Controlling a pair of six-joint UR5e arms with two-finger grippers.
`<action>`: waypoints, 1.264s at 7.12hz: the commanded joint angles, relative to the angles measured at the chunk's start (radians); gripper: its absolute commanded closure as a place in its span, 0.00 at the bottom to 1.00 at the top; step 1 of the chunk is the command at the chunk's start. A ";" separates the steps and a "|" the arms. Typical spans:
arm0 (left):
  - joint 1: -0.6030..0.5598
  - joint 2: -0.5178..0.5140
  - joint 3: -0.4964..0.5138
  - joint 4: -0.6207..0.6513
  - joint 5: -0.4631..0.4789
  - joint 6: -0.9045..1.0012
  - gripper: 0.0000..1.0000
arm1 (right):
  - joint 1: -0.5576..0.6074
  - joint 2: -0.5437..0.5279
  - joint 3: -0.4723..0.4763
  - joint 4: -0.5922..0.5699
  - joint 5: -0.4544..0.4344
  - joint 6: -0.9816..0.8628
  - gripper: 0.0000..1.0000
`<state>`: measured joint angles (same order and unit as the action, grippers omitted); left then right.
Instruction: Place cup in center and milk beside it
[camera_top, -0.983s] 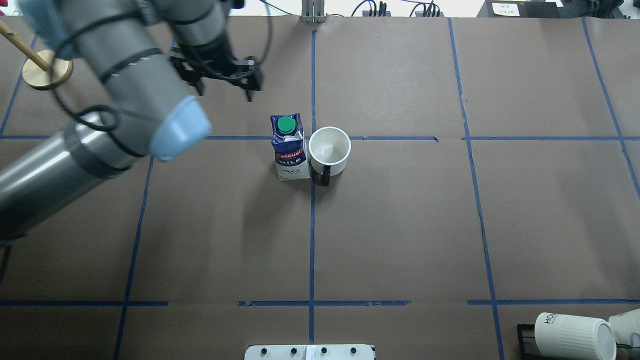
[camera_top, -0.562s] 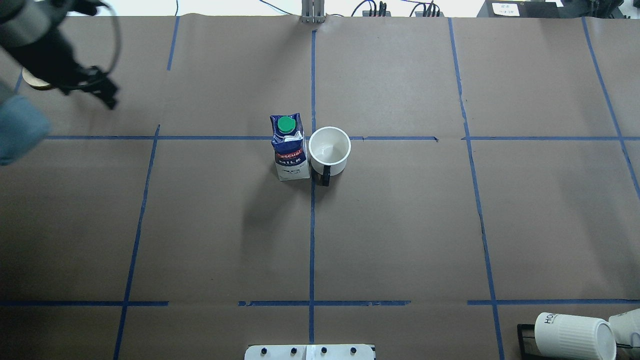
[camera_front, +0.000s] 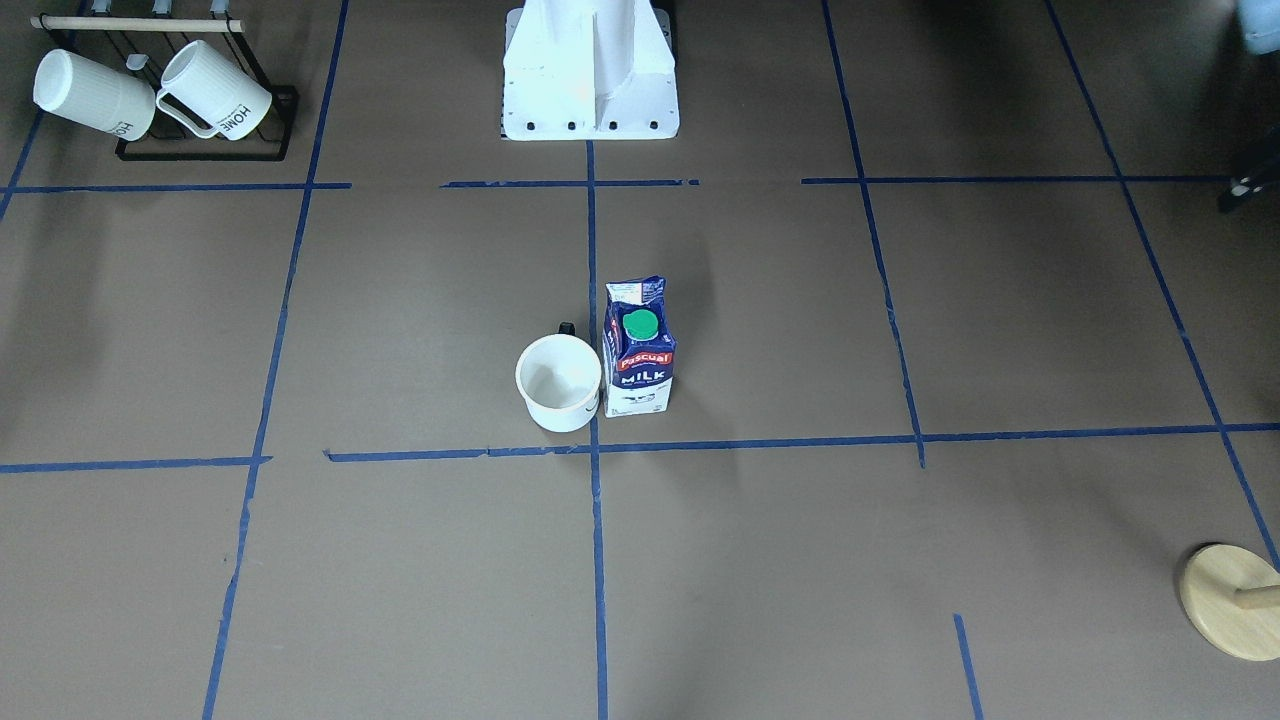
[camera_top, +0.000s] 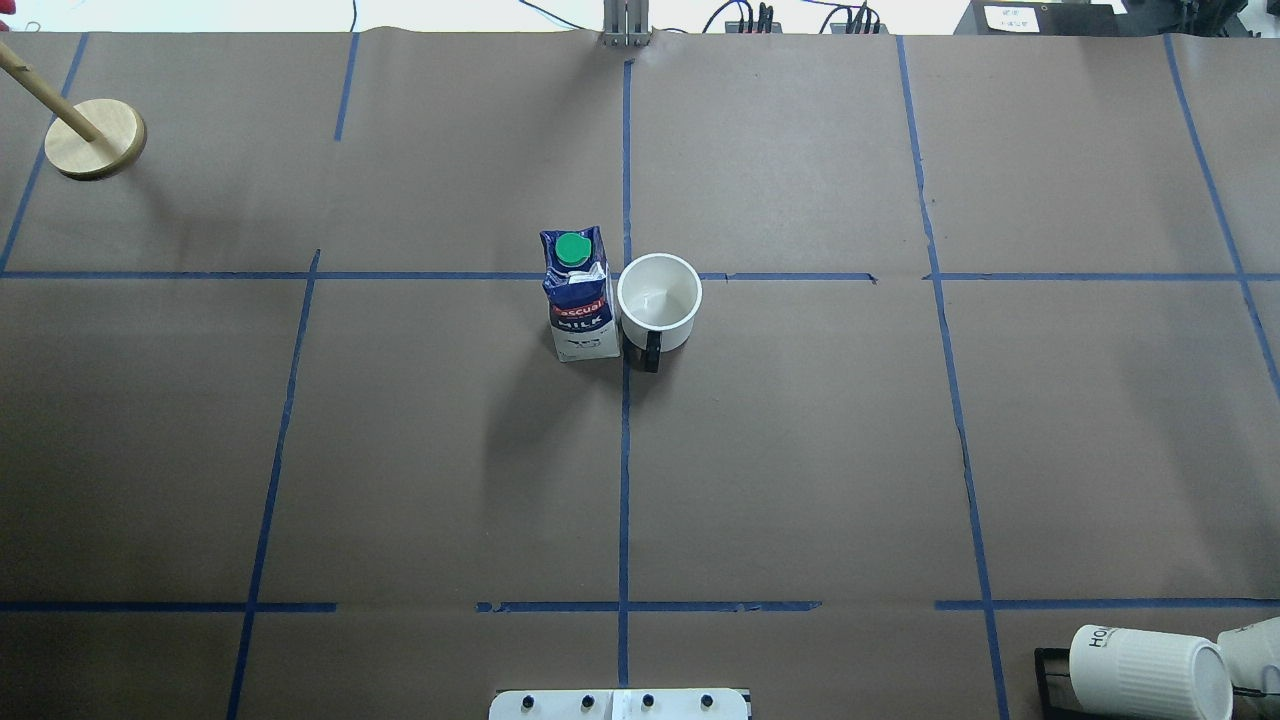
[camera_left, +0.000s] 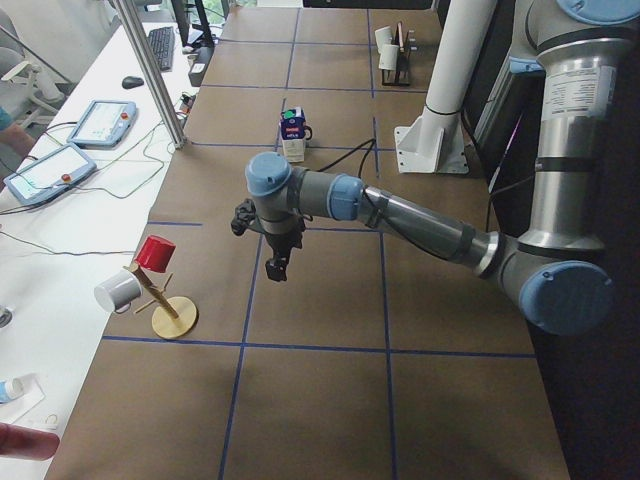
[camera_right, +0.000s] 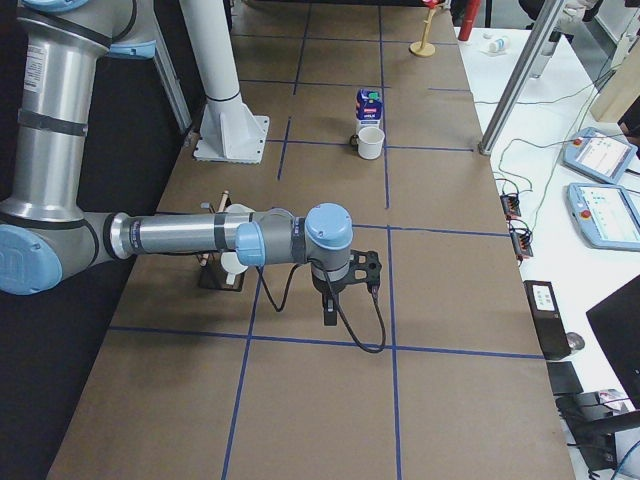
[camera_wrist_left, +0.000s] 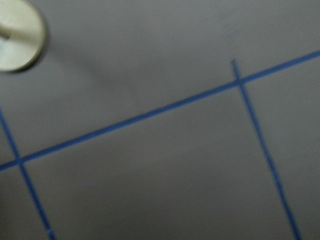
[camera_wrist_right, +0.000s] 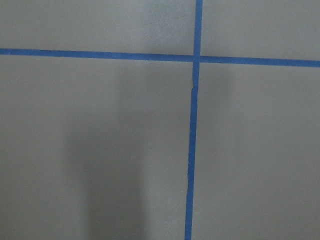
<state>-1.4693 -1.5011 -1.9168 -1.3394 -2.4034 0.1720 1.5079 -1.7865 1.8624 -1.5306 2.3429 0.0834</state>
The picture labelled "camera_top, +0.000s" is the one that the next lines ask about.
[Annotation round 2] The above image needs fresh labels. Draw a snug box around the white HOME mug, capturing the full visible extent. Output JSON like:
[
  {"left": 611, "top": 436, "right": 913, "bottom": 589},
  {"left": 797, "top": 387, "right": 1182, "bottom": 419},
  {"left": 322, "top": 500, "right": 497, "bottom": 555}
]
[{"left": 1217, "top": 618, "right": 1279, "bottom": 698}]

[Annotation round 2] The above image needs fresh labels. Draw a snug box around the aluminium frame post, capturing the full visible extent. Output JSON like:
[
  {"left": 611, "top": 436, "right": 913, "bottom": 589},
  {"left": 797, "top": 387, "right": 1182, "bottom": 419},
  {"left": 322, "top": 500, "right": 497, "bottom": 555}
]
[{"left": 600, "top": 0, "right": 652, "bottom": 47}]

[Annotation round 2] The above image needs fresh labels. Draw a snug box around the white smiley mug black handle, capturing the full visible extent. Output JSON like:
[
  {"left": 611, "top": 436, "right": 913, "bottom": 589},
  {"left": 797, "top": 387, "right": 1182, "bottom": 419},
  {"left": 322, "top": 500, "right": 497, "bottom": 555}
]
[{"left": 617, "top": 252, "right": 703, "bottom": 373}]

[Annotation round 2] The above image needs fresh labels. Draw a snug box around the black wire mug rack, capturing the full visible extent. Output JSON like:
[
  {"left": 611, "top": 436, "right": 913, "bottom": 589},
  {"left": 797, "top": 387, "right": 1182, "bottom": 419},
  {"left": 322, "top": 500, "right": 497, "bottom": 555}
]
[{"left": 1033, "top": 647, "right": 1083, "bottom": 719}]

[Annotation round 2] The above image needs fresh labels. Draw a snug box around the blue white milk carton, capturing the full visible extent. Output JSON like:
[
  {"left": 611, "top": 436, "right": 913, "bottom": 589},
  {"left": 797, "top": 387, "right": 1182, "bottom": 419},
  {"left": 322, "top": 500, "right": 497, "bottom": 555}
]
[{"left": 539, "top": 225, "right": 621, "bottom": 363}]

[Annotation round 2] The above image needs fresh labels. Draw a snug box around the white pedestal column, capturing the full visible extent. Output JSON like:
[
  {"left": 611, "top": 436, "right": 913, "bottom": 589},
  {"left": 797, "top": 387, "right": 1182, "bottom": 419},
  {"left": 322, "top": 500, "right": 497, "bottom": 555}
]
[{"left": 488, "top": 687, "right": 753, "bottom": 719}]

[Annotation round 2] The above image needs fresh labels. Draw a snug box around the black box with label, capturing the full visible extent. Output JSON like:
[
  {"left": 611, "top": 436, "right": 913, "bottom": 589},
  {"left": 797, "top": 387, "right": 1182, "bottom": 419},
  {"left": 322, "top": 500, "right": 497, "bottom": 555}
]
[{"left": 954, "top": 1, "right": 1123, "bottom": 37}]

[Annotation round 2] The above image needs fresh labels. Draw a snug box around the wooden mug tree stand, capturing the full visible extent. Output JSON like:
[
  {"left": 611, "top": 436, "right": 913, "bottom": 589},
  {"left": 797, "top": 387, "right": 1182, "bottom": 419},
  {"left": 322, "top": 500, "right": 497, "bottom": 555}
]
[{"left": 1, "top": 44, "right": 148, "bottom": 181}]

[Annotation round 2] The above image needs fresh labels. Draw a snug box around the orange black connector box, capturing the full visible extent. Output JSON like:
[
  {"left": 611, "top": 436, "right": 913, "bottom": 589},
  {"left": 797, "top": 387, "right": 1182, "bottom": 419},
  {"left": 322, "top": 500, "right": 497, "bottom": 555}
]
[{"left": 713, "top": 1, "right": 783, "bottom": 35}]

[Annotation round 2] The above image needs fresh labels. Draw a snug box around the white ribbed mug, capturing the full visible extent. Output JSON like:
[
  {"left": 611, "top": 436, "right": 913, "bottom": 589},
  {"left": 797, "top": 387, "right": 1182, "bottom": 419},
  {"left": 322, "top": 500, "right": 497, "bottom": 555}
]
[{"left": 1068, "top": 624, "right": 1234, "bottom": 719}]

